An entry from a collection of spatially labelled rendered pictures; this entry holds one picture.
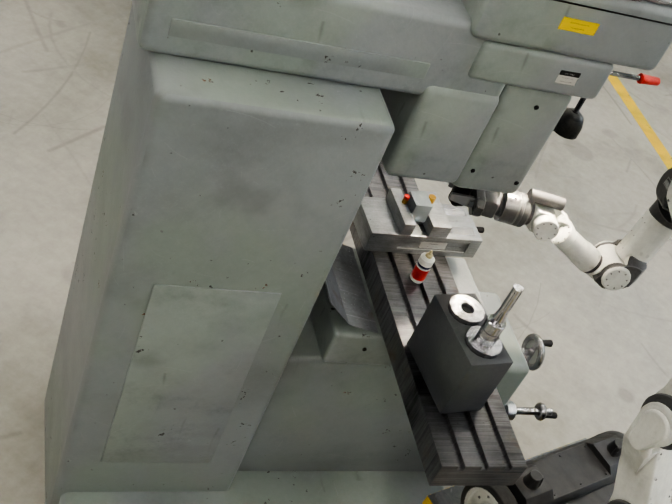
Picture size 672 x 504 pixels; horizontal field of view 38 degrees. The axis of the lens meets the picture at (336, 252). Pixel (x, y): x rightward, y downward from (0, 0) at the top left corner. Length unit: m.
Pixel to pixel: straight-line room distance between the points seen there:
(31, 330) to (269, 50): 1.75
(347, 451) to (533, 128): 1.22
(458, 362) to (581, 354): 2.03
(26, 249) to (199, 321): 1.50
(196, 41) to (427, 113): 0.54
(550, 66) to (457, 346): 0.67
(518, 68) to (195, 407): 1.18
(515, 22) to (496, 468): 1.02
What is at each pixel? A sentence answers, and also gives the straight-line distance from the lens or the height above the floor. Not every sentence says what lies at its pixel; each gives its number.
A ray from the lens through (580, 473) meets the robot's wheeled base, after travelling 3.00.
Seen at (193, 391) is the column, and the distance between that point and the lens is 2.54.
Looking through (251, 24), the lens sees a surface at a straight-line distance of 1.96.
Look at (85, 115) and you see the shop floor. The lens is 4.39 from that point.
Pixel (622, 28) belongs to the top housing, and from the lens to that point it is 2.21.
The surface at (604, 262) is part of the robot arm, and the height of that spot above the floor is 1.17.
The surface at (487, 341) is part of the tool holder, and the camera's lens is 2.30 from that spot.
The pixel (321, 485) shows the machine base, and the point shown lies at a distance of 3.08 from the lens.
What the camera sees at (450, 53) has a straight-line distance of 2.11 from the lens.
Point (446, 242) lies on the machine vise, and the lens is 2.78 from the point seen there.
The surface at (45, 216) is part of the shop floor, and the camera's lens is 3.87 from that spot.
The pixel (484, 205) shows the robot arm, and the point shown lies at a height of 1.25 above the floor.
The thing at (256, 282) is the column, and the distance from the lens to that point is 2.26.
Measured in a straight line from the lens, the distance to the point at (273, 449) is 2.96.
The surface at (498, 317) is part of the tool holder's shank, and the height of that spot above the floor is 1.22.
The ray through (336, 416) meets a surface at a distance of 2.88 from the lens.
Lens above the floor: 2.63
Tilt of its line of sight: 40 degrees down
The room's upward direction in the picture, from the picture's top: 25 degrees clockwise
